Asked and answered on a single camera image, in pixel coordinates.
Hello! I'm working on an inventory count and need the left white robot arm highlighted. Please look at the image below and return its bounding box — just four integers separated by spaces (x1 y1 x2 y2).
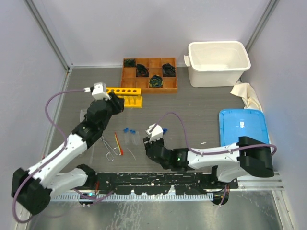
12 92 124 215

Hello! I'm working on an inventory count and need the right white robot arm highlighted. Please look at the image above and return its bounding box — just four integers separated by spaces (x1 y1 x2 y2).
143 137 276 189

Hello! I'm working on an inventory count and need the yellow test tube rack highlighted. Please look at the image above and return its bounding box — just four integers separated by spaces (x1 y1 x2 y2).
106 87 143 108

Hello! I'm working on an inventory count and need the clear well plate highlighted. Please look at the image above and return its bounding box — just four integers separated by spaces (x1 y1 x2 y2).
80 109 87 122

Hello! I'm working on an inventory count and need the blue capped test tube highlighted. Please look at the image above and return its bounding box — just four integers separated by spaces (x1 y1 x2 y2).
130 129 137 145
134 130 141 145
123 128 130 145

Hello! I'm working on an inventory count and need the red yellow stick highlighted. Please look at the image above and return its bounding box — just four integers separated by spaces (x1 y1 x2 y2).
114 132 123 156

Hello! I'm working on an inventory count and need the rolled tie orange pattern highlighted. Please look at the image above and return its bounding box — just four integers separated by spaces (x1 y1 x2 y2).
136 64 149 77

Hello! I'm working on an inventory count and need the rolled tie top left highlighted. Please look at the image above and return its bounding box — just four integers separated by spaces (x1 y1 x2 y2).
123 58 136 68

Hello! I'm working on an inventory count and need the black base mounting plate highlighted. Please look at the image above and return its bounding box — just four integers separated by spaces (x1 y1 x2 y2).
76 172 224 195

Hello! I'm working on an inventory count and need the wooden compartment tray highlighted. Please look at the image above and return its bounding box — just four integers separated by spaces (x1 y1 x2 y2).
120 57 178 93

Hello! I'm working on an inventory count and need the metal test tube holder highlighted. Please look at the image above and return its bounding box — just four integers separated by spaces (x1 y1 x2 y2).
100 136 120 162

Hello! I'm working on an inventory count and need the rolled tie blue pattern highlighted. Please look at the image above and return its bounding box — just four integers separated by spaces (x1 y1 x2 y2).
162 63 176 77

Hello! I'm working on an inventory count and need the blue plastic lid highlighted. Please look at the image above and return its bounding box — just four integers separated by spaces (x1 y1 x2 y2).
219 109 269 146

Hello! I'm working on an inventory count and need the white plastic tub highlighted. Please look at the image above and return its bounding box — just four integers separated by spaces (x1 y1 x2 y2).
184 41 251 88

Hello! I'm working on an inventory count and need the cream cloth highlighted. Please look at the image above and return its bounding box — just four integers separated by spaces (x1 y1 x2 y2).
231 83 270 144

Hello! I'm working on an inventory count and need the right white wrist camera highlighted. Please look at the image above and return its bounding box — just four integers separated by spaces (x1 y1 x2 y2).
145 124 164 142

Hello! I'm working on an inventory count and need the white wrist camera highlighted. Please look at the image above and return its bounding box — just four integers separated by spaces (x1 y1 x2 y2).
84 82 111 100
145 124 164 142

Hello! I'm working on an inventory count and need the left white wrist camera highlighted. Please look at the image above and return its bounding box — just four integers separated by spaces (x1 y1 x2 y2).
84 82 111 100

